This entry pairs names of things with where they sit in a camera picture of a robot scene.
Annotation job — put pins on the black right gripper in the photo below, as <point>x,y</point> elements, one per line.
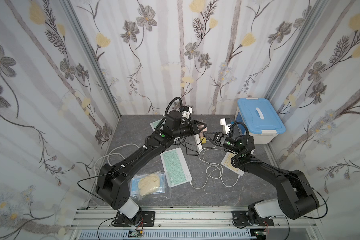
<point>217,139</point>

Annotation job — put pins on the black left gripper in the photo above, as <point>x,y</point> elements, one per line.
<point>193,127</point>

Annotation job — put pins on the pink charger plug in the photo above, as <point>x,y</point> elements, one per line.
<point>201,126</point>

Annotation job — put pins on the white power strip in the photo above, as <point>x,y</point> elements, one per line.
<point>198,142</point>

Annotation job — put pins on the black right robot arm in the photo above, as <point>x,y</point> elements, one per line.
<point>295,197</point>

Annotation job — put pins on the blue lid storage box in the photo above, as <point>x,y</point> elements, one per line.
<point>261,119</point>

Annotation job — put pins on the bagged blue masks and gloves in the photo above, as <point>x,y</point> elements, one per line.
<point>152,185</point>

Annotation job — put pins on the far green wireless keyboard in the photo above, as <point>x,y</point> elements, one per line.
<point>157,123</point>

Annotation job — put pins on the green wireless keyboard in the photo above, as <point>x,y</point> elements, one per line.
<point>175,167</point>
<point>157,123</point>

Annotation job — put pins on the near green wireless keyboard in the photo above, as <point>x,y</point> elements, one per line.
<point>175,167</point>

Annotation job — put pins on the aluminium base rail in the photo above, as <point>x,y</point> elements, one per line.
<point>189,223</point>

